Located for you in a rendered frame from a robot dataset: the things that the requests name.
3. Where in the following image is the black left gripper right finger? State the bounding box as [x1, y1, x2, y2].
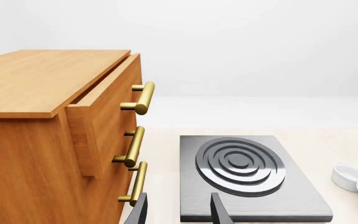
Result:
[210, 192, 235, 224]

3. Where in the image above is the brass top drawer handle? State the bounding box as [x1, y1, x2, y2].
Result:
[119, 80, 156, 116]

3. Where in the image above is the brass drawer handle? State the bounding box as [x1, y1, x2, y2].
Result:
[117, 161, 149, 207]
[112, 125, 146, 168]
[119, 80, 156, 116]

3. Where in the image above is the brass middle drawer handle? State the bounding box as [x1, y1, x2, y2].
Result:
[112, 125, 146, 168]

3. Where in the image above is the wooden cabinet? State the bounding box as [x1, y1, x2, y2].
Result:
[0, 49, 144, 224]

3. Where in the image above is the wooden top drawer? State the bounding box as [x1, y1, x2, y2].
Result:
[64, 53, 144, 180]

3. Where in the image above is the white ramekin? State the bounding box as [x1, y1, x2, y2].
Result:
[331, 161, 358, 193]

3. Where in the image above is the wooden bottom drawer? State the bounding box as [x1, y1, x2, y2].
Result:
[82, 162, 136, 224]

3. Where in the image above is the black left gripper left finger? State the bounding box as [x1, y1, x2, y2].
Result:
[123, 192, 149, 224]

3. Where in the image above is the wooden middle drawer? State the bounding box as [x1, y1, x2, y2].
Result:
[99, 116, 138, 187]

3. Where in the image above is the wooden drawer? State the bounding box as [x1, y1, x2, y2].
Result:
[64, 53, 144, 180]
[82, 162, 136, 224]
[99, 116, 138, 187]

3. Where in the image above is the brass bottom drawer handle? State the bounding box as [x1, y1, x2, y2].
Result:
[117, 161, 149, 207]

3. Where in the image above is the flat black stove plate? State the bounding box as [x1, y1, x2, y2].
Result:
[179, 134, 334, 223]

